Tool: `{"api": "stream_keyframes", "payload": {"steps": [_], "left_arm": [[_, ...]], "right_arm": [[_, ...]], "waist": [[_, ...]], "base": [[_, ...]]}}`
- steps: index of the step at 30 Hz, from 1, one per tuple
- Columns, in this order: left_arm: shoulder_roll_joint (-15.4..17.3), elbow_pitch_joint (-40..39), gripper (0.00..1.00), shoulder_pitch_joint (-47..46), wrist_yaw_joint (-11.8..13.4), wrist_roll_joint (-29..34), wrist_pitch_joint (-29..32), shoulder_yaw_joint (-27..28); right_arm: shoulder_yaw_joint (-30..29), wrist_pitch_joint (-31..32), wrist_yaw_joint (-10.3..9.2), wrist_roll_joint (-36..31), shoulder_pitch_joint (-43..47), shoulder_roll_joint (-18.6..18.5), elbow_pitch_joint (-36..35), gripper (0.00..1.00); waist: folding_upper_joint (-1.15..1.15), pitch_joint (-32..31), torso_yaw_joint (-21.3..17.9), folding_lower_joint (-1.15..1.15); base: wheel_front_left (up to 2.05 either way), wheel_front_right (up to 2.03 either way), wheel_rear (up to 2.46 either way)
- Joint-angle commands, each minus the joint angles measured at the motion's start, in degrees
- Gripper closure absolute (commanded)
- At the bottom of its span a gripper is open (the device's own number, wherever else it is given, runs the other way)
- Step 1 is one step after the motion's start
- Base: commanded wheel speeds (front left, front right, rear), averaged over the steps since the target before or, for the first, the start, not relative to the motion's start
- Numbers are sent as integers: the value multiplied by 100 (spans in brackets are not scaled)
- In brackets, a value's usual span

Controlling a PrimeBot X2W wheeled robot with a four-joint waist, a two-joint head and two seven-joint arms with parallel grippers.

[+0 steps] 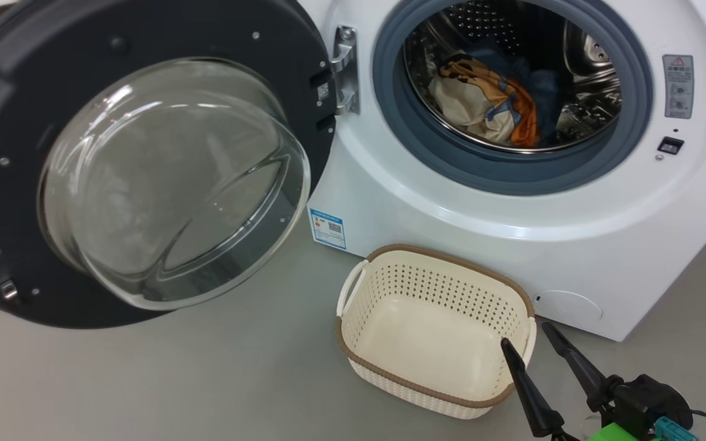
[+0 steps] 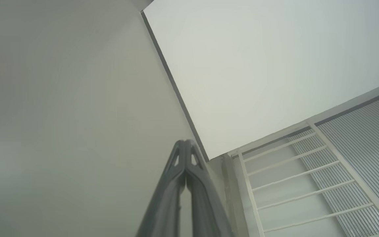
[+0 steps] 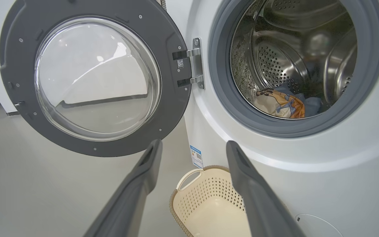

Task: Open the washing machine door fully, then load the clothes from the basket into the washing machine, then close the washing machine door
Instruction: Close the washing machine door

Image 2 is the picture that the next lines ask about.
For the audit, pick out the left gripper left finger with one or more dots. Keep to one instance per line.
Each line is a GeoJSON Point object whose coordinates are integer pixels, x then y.
{"type": "Point", "coordinates": [166, 204]}

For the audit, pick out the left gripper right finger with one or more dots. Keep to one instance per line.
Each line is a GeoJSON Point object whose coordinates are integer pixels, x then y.
{"type": "Point", "coordinates": [207, 210]}

